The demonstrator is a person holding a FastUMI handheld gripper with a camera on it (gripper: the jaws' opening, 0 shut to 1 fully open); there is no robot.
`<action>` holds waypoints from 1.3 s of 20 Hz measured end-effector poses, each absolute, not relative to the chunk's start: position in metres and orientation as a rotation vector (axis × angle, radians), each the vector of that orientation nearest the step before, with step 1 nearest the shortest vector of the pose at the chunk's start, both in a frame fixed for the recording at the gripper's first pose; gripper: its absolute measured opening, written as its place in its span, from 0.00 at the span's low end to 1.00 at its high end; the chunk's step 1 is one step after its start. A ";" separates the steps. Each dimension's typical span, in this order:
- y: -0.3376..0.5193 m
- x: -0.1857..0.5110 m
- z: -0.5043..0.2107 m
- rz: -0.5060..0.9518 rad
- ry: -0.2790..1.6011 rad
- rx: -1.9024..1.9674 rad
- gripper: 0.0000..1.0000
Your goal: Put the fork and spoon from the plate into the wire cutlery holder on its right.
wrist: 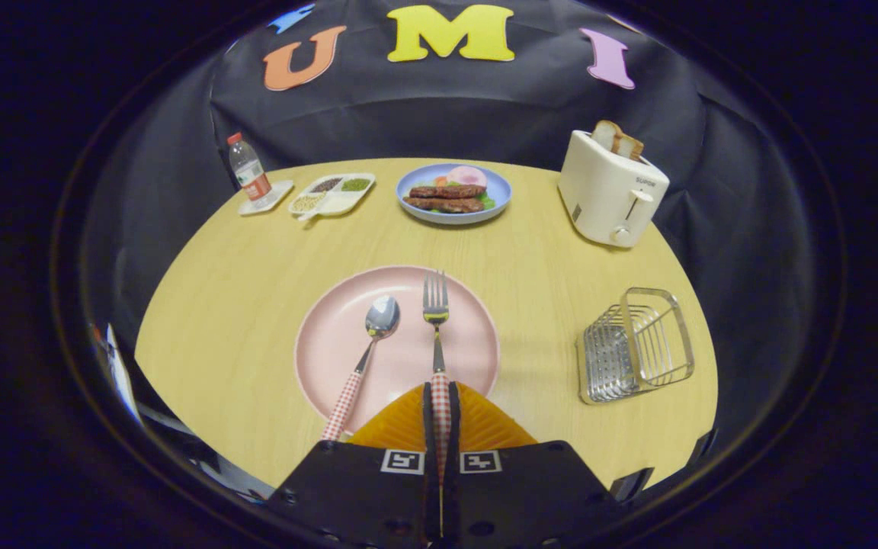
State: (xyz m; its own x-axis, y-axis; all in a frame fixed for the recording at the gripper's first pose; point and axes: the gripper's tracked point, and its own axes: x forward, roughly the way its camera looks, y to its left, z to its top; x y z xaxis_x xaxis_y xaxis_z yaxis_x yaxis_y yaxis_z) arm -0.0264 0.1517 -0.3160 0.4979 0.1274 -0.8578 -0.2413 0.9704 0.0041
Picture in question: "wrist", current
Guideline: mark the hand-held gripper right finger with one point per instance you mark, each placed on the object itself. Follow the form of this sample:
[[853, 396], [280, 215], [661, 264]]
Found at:
[[523, 496]]

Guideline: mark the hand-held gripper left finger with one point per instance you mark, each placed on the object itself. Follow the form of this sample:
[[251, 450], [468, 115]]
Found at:
[[363, 496]]

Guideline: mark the pink plate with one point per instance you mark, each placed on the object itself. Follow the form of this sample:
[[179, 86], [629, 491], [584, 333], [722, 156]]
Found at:
[[469, 343]]

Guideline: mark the white divided tray with beans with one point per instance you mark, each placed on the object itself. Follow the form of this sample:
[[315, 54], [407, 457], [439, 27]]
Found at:
[[340, 202]]

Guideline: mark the green lettuce leaf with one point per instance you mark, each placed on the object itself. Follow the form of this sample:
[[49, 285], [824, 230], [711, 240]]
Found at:
[[488, 202]]

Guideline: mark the brown meat patty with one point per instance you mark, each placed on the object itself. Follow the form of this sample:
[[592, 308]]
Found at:
[[447, 191], [443, 204]]

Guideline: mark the blue plate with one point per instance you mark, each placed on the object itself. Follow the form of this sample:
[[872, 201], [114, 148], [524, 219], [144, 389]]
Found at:
[[501, 191]]

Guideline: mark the white toaster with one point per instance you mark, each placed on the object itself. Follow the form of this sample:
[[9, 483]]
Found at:
[[599, 191]]

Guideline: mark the white square coaster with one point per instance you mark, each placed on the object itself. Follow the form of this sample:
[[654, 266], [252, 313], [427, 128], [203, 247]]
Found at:
[[280, 192]]

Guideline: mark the pink ham slice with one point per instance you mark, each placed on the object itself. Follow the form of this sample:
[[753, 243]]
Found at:
[[468, 175]]

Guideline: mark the clear water bottle red label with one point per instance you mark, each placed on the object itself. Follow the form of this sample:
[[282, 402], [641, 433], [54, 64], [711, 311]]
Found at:
[[250, 171]]

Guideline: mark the toast slice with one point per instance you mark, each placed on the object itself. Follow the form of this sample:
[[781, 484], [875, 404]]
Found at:
[[631, 146], [605, 136]]

